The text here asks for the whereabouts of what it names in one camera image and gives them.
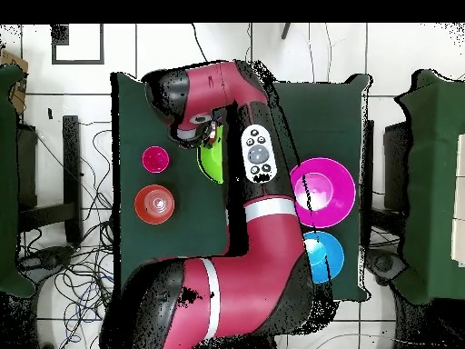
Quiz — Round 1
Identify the large green plastic bowl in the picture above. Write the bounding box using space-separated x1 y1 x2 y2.
196 139 225 184

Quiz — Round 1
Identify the red plastic cup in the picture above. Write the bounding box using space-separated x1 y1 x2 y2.
141 145 171 175

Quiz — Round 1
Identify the orange plastic bowl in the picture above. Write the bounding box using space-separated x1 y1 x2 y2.
134 184 176 225

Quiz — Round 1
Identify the dark green table cloth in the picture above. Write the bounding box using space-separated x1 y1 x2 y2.
110 71 372 304

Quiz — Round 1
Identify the large pink plastic bowl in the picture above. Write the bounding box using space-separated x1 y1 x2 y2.
289 156 357 229

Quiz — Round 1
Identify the black metal stand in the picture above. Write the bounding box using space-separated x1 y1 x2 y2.
15 115 83 244
361 119 375 223

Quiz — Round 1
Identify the blue plastic bowl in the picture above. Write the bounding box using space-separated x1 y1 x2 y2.
302 231 345 284

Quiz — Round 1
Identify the black box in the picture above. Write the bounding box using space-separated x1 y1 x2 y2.
382 121 413 212

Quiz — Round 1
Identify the cardboard box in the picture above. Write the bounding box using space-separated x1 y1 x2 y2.
0 48 29 115

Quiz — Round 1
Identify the green-clothed side table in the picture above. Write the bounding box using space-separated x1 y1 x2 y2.
393 68 465 306
0 64 37 299

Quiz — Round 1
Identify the thin black cable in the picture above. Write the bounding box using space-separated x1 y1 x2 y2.
191 23 209 64

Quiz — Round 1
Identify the black square floor frame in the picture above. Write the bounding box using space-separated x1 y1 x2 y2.
50 23 105 65

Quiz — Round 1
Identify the tangle of floor cables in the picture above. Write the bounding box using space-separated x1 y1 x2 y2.
15 121 117 349

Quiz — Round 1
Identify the black pedestal leg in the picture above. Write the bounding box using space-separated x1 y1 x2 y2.
17 245 75 283
365 248 407 286

